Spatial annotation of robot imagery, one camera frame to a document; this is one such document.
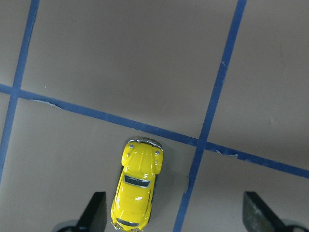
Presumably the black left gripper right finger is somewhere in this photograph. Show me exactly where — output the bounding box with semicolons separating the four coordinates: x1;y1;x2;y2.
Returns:
242;191;308;232

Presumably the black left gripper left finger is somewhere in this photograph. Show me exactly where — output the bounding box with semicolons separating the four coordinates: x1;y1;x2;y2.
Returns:
53;191;107;232

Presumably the yellow beetle toy car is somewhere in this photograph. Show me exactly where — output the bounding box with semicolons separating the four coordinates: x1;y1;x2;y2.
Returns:
111;136;164;232

